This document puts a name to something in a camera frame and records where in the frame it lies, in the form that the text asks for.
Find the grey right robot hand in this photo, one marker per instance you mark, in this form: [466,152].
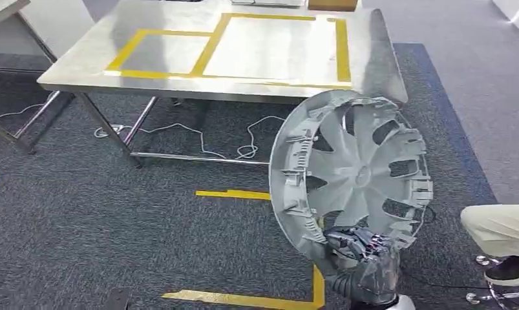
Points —
[381,274]

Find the grey plastic wheel cover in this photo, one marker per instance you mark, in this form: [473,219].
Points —
[353,171]

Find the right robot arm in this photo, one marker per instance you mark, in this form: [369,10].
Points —
[345,287]

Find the chrome chair base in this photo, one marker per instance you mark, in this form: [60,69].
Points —
[499,296]

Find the person's leg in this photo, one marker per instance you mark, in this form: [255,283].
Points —
[499,229]

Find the person's black shoe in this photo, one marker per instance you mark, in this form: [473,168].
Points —
[514,271]

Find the yellow floor tape corner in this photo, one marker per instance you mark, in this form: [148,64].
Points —
[242,299]

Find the yellow floor tape strip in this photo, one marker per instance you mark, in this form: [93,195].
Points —
[233,194]

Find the large yellow tape outline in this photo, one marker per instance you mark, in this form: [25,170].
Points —
[342,51]

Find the brown cardboard box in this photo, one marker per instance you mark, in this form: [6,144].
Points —
[332,4]

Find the metal tray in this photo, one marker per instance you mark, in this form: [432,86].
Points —
[267,2]

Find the white box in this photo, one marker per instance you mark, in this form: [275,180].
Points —
[516,10]

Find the small yellow tape outline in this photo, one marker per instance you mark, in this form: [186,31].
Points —
[128,49]

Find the steel bench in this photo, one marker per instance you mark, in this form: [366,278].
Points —
[92,64]

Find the grey side table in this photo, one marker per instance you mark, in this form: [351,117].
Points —
[2,8]

